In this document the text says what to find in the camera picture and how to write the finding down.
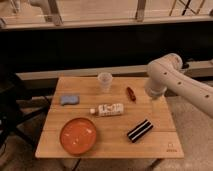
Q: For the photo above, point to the black white striped box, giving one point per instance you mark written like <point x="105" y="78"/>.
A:
<point x="139" y="131"/>

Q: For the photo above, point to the clear plastic cup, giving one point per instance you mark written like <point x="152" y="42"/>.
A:
<point x="105" y="81"/>

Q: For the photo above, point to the red pepper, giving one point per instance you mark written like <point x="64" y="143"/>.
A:
<point x="131" y="94"/>

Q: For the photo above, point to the wooden folding table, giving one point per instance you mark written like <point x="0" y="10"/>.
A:
<point x="161" y="141"/>

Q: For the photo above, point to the blue sponge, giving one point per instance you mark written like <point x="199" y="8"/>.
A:
<point x="69" y="100"/>

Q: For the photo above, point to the white labelled bottle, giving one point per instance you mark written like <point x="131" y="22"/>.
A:
<point x="104" y="110"/>

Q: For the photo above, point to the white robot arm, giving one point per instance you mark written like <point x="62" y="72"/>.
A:
<point x="165" y="73"/>

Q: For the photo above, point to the orange plate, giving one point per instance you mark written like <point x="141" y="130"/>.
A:
<point x="78" y="136"/>

